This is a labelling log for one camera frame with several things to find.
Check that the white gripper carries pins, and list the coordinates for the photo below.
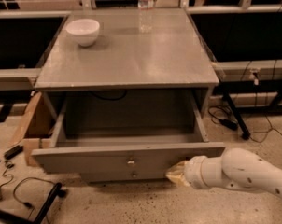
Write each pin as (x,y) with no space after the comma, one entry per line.
(193,172)

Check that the grey top drawer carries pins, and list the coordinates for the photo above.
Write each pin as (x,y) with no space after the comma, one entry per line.
(140,135)

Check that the grey drawer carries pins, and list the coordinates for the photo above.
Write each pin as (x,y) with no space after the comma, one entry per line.
(140,135)
(120,176)

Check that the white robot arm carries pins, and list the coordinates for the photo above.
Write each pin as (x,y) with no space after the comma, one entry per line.
(237,169)

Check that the grey middle drawer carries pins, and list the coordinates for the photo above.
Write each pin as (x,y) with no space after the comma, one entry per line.
(120,176)

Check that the grey drawer cabinet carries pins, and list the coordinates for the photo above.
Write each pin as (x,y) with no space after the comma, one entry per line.
(170,56)

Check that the black table leg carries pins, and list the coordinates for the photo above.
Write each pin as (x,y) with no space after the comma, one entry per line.
(242,125)

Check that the black metal stand leg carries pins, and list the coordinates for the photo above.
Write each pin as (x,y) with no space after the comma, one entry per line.
(56,191)

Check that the brown cardboard box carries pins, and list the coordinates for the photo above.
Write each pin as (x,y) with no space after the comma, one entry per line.
(34,130)

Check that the white ceramic bowl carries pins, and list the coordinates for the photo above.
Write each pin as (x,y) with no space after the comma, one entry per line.
(83,31)

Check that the clear plastic water bottle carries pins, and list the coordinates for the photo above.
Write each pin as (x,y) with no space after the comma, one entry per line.
(145,15)

